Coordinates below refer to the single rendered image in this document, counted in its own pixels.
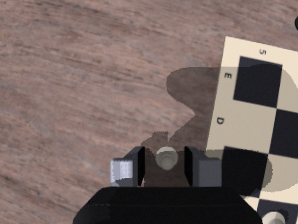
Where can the cream and black chessboard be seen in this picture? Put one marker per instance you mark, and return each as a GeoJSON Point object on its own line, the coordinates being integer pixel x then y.
{"type": "Point", "coordinates": [253, 127]}

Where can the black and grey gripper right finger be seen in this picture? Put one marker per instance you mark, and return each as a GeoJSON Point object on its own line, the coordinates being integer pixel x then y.
{"type": "Point", "coordinates": [200, 170]}

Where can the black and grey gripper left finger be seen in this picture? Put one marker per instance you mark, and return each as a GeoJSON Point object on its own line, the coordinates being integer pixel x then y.
{"type": "Point", "coordinates": [128, 171]}

